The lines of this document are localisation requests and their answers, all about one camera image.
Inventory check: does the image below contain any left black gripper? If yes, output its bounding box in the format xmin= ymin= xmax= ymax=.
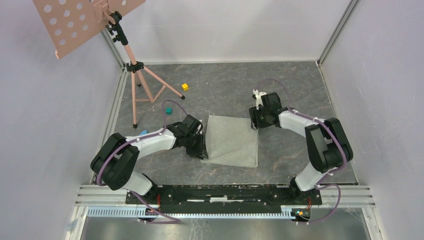
xmin=184 ymin=132 xmax=209 ymax=160

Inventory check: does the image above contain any grey cloth napkin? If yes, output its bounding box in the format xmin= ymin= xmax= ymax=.
xmin=200 ymin=115 xmax=259 ymax=168

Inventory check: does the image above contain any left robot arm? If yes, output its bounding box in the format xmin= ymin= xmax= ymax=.
xmin=90 ymin=114 xmax=209 ymax=204

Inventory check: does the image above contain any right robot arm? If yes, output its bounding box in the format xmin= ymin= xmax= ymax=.
xmin=248 ymin=89 xmax=354 ymax=204

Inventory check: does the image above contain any teal cube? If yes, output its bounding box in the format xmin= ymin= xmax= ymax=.
xmin=165 ymin=107 xmax=173 ymax=115

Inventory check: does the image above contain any wooden block stack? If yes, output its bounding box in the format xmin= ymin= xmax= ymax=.
xmin=139 ymin=130 xmax=148 ymax=136

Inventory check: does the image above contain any yellow cube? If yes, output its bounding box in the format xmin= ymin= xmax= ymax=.
xmin=181 ymin=83 xmax=189 ymax=91

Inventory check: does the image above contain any pink music stand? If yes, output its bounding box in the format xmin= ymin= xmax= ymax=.
xmin=33 ymin=0 xmax=185 ymax=114

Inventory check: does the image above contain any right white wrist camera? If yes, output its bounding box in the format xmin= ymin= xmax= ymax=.
xmin=252 ymin=89 xmax=267 ymax=110

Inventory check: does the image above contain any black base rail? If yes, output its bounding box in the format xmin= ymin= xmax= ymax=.
xmin=143 ymin=184 xmax=323 ymax=214

